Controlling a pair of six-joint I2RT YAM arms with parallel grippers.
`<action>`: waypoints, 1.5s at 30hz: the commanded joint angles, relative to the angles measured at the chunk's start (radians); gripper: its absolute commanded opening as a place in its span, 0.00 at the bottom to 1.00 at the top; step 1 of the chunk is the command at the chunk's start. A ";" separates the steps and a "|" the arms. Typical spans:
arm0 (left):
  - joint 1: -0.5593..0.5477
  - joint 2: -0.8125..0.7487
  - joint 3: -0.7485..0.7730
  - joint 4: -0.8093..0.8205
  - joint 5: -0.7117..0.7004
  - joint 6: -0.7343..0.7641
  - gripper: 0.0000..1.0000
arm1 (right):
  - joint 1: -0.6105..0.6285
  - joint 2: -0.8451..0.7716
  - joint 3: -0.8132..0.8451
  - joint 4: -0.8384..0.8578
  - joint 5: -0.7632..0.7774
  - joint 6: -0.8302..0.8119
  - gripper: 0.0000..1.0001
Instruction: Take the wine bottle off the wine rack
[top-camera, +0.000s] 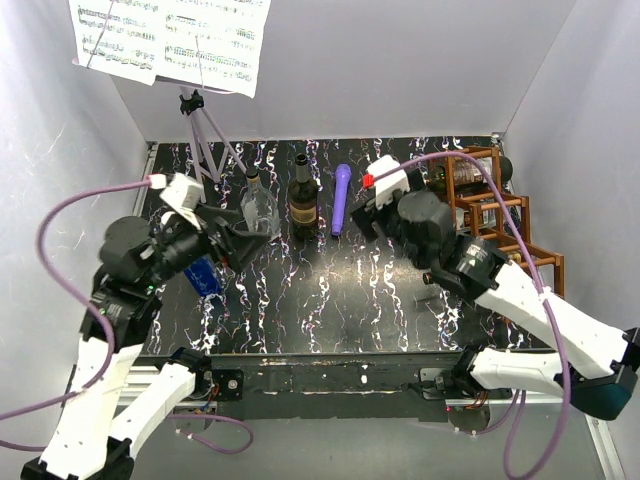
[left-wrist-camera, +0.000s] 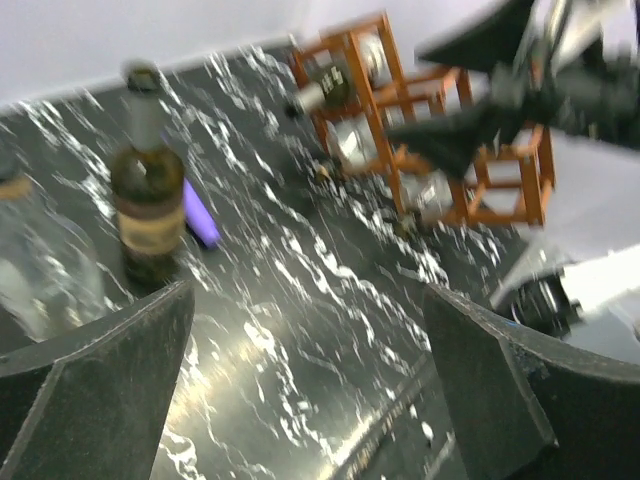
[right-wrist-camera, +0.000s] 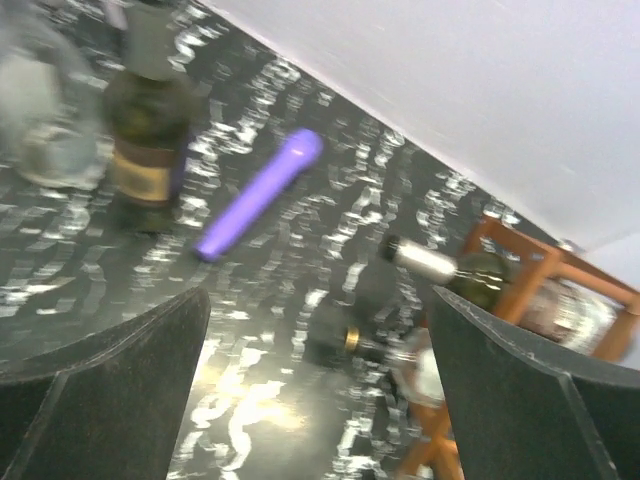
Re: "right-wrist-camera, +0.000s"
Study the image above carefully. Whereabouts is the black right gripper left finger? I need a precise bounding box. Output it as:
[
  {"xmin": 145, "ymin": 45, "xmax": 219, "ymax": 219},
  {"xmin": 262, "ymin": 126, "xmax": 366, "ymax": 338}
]
[{"xmin": 1, "ymin": 287, "xmax": 211, "ymax": 479}]

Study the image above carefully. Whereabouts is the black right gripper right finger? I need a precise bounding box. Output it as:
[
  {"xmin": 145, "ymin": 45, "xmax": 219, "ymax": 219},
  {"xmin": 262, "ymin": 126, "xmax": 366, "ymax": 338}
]
[{"xmin": 429, "ymin": 287, "xmax": 639, "ymax": 479}]

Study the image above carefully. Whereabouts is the dark wine bottle silver cap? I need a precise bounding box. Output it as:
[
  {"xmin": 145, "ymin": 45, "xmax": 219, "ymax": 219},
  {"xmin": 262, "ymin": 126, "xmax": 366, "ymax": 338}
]
[{"xmin": 380, "ymin": 235, "xmax": 617, "ymax": 355}]

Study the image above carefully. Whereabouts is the clear plastic bottle blue label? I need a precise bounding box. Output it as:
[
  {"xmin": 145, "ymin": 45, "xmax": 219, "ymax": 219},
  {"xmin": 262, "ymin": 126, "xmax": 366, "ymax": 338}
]
[{"xmin": 1, "ymin": 11, "xmax": 105, "ymax": 191}]

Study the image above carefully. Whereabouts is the dark bottle brown label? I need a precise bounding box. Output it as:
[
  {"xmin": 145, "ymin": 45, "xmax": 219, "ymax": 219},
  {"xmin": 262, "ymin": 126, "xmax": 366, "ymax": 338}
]
[{"xmin": 103, "ymin": 1, "xmax": 198, "ymax": 233}]

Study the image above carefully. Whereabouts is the brown wooden wine rack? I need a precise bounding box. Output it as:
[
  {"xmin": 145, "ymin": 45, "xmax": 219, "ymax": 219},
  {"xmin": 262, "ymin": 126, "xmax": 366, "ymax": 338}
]
[{"xmin": 385, "ymin": 217, "xmax": 639, "ymax": 479}]

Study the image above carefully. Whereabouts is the clear bottle gold cap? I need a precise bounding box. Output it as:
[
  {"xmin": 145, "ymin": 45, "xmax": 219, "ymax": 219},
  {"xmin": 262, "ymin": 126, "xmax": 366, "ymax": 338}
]
[{"xmin": 342, "ymin": 327, "xmax": 444, "ymax": 408}]

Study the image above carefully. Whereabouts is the purple toy microphone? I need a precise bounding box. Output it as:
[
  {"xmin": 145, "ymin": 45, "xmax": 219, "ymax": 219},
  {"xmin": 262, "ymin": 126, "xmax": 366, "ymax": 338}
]
[{"xmin": 195, "ymin": 129, "xmax": 323, "ymax": 262}]

